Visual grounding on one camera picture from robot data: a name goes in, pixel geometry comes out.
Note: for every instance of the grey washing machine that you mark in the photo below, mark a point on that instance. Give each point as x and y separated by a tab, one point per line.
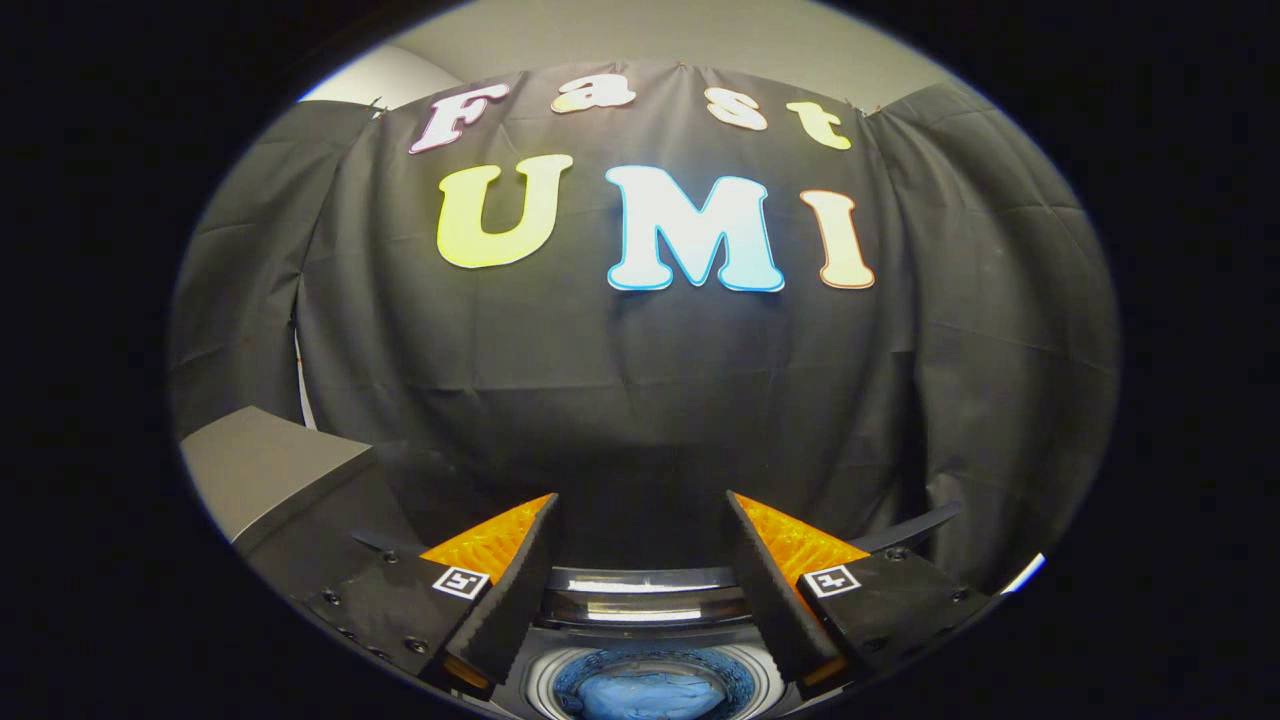
640	598

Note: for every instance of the white board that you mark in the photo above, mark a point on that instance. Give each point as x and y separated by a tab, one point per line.
1025	574

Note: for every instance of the grey cabinet with dark top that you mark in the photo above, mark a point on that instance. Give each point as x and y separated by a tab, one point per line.
270	460

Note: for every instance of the light blue polo shirt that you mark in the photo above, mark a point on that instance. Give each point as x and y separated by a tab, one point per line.
650	695

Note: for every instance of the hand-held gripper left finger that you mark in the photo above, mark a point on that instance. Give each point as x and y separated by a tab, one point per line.
515	590

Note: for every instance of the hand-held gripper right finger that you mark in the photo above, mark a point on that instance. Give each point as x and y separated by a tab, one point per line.
770	590

